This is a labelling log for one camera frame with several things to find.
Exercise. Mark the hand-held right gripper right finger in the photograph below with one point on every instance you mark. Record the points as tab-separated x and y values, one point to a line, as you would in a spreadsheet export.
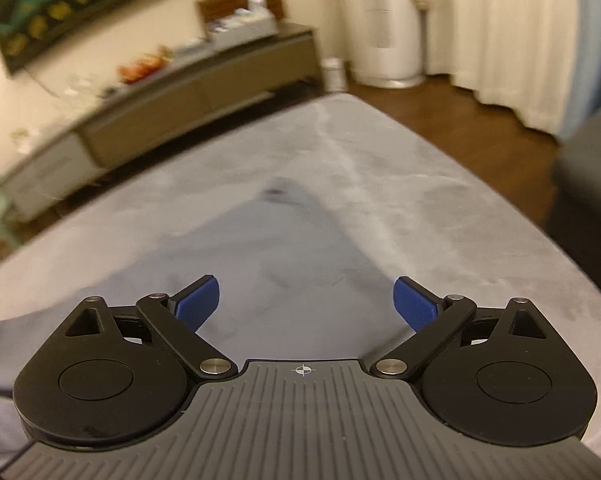
414	302

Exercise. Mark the pale blue curtain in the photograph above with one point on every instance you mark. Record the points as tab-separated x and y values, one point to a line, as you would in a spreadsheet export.
598	40

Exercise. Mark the small white bin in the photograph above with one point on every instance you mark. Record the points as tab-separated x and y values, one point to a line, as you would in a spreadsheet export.
334	75

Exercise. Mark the white standing air conditioner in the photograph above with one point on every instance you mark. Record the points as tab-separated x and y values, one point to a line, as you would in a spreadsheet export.
388	45

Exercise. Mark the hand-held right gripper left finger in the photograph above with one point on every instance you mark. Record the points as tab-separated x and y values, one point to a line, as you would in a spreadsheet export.
198	302

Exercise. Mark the white curtain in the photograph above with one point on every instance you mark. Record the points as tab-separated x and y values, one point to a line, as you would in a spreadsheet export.
490	30

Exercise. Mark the red fruit plate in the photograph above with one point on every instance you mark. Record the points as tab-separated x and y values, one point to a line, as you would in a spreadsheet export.
143	67

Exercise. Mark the grey sideboard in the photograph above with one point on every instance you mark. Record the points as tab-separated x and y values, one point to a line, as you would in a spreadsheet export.
145	110

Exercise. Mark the white storage basket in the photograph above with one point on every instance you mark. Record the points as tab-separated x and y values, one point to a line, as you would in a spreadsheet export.
245	27

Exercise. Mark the wooden framed board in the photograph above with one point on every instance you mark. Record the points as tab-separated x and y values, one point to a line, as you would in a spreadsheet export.
220	2

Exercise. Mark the dark grey sofa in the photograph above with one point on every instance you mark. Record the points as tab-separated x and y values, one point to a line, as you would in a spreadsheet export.
590	195

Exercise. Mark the set of clear glass cups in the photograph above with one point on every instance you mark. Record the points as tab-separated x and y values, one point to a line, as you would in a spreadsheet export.
85	87

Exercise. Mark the grey pants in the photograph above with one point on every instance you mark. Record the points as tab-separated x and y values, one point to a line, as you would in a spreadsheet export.
255	260

